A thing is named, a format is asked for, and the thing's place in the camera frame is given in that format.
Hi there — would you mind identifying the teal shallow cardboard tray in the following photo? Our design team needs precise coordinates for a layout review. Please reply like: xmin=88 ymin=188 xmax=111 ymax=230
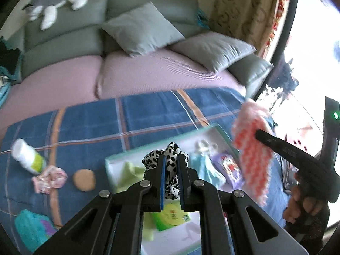
xmin=104 ymin=123 xmax=243 ymax=255

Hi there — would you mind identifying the leopard print scrunchie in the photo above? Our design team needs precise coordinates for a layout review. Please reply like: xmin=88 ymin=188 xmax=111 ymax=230
xmin=142 ymin=142 xmax=189 ymax=200

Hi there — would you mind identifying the grey sofa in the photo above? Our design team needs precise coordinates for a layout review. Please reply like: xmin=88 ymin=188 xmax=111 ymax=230
xmin=0 ymin=0 xmax=274 ymax=99

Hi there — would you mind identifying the tan makeup sponge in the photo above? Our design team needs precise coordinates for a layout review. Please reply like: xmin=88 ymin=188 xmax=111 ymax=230
xmin=73 ymin=169 xmax=96 ymax=192

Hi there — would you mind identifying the blue face mask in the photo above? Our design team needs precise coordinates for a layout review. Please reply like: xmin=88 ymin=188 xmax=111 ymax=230
xmin=188 ymin=139 xmax=226 ymax=188

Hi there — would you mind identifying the grey throw pillow flat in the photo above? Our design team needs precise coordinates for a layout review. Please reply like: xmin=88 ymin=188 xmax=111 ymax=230
xmin=169 ymin=32 xmax=256 ymax=73

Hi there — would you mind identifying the teal plastic house box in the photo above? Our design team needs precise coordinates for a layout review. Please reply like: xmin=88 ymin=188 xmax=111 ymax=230
xmin=14 ymin=209 xmax=57 ymax=252

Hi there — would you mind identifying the grey sofa armrest cushion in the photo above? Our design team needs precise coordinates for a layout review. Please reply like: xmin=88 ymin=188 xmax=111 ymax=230
xmin=228 ymin=54 xmax=273 ymax=98

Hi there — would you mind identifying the black white patterned cushion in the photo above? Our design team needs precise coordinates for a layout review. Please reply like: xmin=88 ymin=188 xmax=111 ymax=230
xmin=0 ymin=75 xmax=11 ymax=108

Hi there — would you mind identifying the pink floral scrunchie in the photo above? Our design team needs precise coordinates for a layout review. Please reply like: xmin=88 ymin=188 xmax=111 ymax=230
xmin=32 ymin=165 xmax=67 ymax=195

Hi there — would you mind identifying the purple baby wipes pack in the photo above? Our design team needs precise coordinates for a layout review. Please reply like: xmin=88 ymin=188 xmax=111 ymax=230
xmin=212 ymin=153 xmax=244 ymax=189

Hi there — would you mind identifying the grey throw pillow upright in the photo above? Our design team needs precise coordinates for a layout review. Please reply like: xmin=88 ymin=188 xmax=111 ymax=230
xmin=101 ymin=2 xmax=185 ymax=57

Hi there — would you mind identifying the pink sofa seat cover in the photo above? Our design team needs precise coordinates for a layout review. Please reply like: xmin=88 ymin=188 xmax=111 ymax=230
xmin=1 ymin=49 xmax=246 ymax=136

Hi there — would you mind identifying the white pill bottle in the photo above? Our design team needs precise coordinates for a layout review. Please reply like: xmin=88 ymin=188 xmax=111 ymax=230
xmin=11 ymin=138 xmax=46 ymax=175

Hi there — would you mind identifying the blue plaid blanket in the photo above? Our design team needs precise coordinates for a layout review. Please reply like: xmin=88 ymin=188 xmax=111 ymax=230
xmin=0 ymin=86 xmax=293 ymax=255

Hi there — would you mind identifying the patterned beige curtain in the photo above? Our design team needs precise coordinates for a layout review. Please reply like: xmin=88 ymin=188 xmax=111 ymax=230
xmin=209 ymin=0 xmax=289 ymax=58

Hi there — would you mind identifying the green cloth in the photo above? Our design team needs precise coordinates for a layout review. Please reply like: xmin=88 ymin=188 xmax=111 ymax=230
xmin=115 ymin=162 xmax=156 ymax=241

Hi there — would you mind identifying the grey white plush dog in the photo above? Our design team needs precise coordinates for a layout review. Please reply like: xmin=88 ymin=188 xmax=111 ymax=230
xmin=22 ymin=0 xmax=88 ymax=31

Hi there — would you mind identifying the green tissue pack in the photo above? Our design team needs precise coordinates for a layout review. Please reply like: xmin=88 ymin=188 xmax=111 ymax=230
xmin=151 ymin=201 xmax=191 ymax=231

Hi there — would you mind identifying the pink white knitted cloth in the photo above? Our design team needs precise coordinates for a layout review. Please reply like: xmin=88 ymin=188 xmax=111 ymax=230
xmin=232 ymin=99 xmax=274 ymax=207

